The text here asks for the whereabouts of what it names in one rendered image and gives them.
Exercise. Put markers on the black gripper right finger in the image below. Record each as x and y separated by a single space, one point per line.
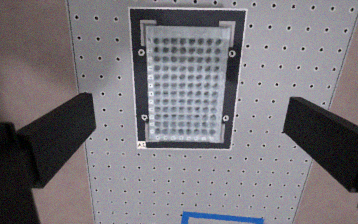
329 139

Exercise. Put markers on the blue tape rectangle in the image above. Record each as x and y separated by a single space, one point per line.
186 215

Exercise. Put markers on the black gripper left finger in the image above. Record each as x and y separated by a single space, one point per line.
38 151

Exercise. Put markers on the clear well plate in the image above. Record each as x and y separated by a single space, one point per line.
186 74

